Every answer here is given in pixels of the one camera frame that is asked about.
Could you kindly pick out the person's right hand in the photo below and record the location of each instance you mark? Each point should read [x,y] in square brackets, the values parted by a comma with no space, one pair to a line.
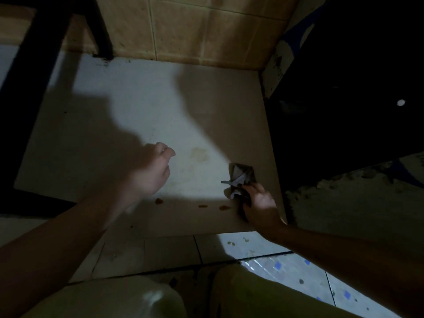
[265,211]

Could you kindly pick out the person's left forearm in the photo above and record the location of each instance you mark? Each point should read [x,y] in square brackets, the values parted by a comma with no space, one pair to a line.
[49,248]

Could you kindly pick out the person's right forearm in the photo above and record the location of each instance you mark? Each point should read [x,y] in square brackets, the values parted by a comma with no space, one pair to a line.
[347,261]

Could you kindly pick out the person's left hand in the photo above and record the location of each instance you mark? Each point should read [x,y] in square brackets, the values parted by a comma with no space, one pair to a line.
[152,168]

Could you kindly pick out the dark grey rag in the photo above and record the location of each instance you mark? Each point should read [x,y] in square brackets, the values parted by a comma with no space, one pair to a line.
[241,175]

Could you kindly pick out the white board with blue print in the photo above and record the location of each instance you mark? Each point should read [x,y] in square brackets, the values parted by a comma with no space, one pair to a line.
[281,59]

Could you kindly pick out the black metal stove stand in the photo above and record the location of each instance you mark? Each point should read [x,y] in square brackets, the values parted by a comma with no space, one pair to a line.
[29,96]

